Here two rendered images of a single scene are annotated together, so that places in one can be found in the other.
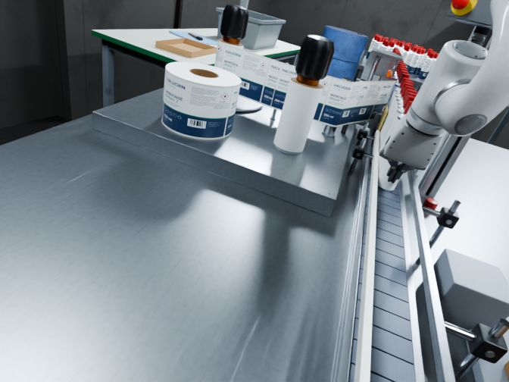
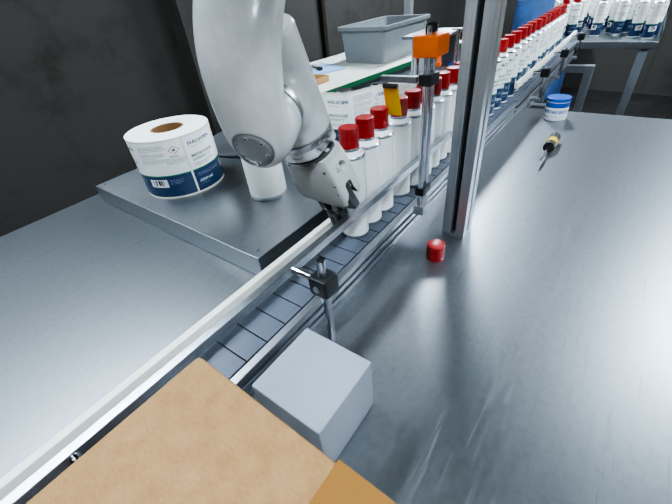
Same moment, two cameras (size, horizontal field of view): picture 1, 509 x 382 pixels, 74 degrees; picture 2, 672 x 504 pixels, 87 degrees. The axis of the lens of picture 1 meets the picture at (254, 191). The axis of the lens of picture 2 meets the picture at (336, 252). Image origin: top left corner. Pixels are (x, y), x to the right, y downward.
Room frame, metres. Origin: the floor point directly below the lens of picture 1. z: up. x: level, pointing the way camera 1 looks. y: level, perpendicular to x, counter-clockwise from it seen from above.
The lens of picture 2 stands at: (0.29, -0.57, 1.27)
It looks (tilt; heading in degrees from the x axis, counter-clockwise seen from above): 37 degrees down; 29
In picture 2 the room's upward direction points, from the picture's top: 7 degrees counter-clockwise
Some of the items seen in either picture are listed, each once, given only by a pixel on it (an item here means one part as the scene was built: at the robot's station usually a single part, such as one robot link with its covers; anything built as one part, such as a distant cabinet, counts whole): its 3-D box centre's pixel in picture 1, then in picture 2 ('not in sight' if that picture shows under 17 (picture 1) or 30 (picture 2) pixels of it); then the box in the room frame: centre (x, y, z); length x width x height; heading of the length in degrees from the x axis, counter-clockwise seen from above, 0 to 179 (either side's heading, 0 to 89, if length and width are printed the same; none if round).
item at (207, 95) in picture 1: (200, 99); (177, 155); (0.91, 0.21, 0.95); 0.20 x 0.20 x 0.14
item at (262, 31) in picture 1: (250, 29); (385, 38); (3.10, 0.37, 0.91); 0.60 x 0.40 x 0.22; 165
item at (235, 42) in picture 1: (229, 51); not in sight; (1.22, 0.20, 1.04); 0.09 x 0.09 x 0.29
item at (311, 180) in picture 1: (254, 119); (278, 159); (1.14, 0.06, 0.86); 0.80 x 0.67 x 0.05; 168
